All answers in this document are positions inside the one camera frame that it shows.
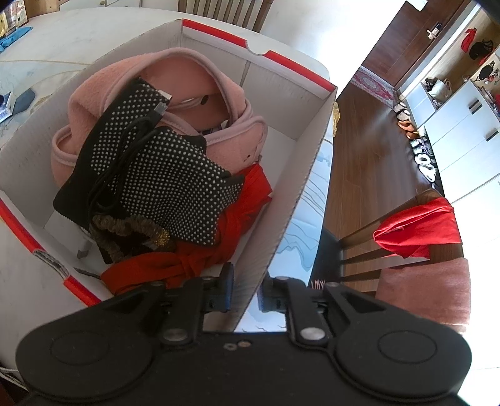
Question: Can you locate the red knotted cloth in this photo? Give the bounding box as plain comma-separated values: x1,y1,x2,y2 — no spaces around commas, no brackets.
99,164,273,295

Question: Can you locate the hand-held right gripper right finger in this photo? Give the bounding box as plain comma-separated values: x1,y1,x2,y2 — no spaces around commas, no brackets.
260,273,385,349

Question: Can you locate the black dotted glove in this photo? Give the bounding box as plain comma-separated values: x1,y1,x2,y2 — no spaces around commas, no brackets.
117,127,246,246
52,77,173,231

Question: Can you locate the white carton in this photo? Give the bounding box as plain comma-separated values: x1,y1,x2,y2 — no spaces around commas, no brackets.
0,92,16,122

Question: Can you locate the brown wooden door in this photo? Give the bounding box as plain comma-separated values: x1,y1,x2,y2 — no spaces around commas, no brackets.
361,0,475,88

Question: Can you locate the white handbag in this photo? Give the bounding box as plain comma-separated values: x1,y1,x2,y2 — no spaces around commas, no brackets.
426,78,452,103

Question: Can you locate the pink fleece cloth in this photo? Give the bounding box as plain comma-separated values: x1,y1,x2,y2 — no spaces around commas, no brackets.
51,47,269,188

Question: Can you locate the red garment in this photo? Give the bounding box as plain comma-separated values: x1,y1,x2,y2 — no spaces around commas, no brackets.
373,197,463,259

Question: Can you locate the white cardboard box red edge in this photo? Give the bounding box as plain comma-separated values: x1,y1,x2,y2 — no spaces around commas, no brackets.
0,19,337,332

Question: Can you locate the black hanging bag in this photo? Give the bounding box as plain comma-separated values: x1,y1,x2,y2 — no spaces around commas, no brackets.
469,39,495,59

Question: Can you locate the dark blue cloth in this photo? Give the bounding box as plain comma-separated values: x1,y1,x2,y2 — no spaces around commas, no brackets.
15,88,37,115

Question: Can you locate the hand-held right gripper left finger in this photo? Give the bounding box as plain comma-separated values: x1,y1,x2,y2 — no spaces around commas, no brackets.
102,261,235,347

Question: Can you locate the red patterned rug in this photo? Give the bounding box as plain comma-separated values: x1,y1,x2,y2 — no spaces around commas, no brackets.
349,66,397,106

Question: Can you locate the wooden chair with black seat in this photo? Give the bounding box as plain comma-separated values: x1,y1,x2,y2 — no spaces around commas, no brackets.
310,188,465,301

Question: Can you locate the row of shoes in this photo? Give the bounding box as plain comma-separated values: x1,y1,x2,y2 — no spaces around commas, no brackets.
394,99,438,182

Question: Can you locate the pink towel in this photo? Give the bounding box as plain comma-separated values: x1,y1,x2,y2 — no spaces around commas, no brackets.
375,258,471,326

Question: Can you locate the white storage cabinet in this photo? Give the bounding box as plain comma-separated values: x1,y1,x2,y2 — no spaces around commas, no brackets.
398,0,500,204

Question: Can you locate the red hanging bag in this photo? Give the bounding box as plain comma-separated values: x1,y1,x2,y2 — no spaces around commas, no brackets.
460,28,478,53

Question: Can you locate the wooden slat-back chair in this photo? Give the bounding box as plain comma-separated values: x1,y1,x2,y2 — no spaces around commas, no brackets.
177,0,272,32

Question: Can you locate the printed table mat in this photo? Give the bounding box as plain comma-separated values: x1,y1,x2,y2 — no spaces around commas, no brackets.
234,136,334,332

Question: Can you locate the brown scrunchie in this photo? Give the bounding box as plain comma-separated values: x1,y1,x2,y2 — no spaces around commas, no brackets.
89,214,176,263

